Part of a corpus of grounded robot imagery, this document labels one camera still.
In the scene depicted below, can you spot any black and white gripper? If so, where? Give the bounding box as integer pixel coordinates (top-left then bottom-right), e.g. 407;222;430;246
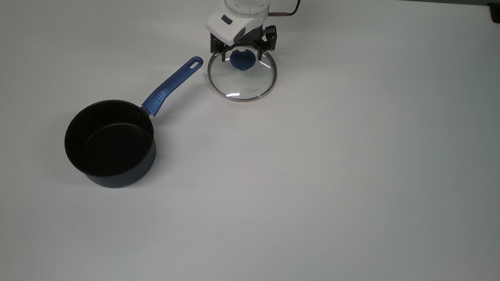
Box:
203;8;280;67

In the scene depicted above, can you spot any glass lid with blue knob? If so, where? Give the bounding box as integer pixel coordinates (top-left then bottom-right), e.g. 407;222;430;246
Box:
204;42;280;105

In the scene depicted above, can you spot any dark saucepan with blue handle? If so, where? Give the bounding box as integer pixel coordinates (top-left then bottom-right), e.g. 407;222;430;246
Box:
61;46;204;196

